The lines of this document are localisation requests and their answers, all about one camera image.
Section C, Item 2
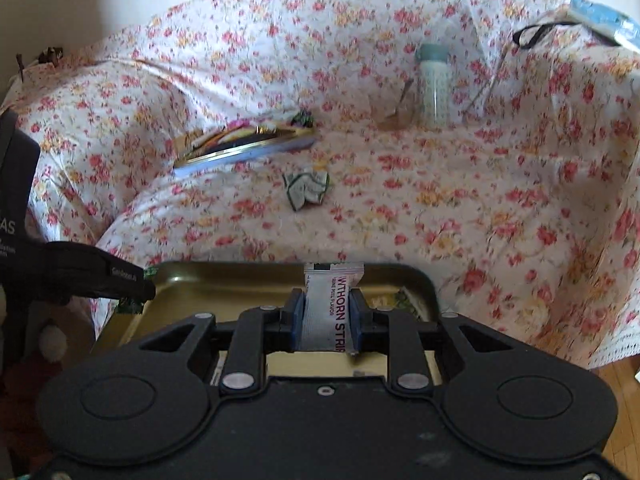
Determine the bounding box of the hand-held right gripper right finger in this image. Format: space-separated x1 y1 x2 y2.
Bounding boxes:
349 289 518 392

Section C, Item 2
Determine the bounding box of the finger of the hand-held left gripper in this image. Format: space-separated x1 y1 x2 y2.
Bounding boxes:
30 241 157 307

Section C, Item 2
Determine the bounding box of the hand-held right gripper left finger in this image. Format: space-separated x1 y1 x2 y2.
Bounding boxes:
140 287 307 392

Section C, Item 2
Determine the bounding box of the white snack stick packet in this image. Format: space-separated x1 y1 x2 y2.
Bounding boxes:
304 261 366 357

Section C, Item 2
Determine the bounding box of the green foil candy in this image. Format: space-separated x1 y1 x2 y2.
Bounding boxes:
117 267 160 314

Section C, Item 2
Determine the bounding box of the dark green floral packet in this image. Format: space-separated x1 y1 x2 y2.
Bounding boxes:
395 287 427 322

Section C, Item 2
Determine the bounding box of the green-rimmed gold tin tray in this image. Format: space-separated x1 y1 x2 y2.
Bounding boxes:
92 261 441 387

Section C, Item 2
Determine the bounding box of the floral bedsheet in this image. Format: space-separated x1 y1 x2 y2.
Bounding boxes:
0 0 640 368

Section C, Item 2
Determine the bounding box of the blue-rimmed gold tin tray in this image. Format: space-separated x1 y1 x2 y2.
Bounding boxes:
172 122 317 177

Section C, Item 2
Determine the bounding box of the pile of mixed snack packets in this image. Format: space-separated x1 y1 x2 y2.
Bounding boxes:
187 109 316 157

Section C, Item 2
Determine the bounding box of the clear glass cup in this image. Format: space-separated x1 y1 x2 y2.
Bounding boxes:
372 82 417 131

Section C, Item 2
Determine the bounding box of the bottle with teal lid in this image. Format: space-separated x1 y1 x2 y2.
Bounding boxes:
417 44 454 129

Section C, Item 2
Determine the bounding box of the thin wooden stick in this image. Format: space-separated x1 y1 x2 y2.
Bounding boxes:
465 74 502 112

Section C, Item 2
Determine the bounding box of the white knitted cover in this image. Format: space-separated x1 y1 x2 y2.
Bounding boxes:
590 310 640 370

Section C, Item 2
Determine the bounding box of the light blue packet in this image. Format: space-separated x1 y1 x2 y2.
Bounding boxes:
569 0 640 47

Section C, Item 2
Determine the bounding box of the black strap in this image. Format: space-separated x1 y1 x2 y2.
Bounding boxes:
512 21 577 49

